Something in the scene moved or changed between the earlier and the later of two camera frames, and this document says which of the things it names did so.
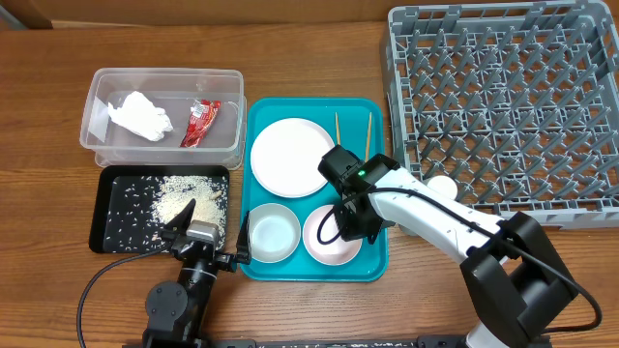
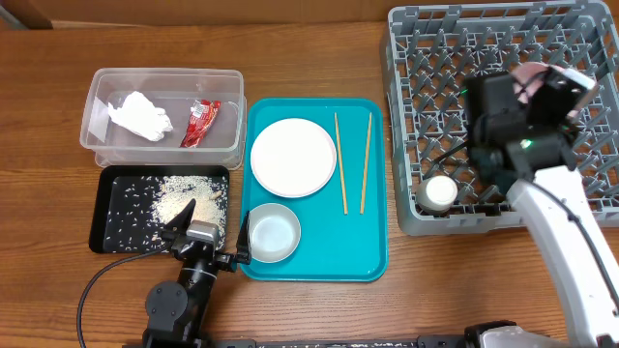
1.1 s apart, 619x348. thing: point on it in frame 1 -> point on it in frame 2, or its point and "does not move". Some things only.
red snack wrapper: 202,115 does not move
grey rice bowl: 275,232 does not move
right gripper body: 358,221 -> 565,118
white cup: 444,186 does not move
